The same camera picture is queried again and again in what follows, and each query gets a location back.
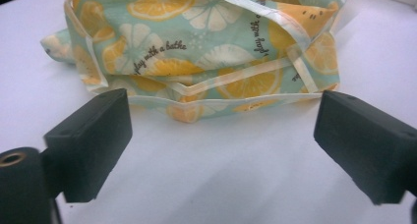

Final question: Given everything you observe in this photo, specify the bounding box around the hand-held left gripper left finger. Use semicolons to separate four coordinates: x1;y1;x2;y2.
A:
40;87;134;204

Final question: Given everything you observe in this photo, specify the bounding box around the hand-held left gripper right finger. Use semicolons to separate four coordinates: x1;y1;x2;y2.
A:
313;89;417;206

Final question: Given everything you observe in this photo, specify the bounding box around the lemon print fabric bag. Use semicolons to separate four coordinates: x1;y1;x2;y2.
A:
39;0;357;124

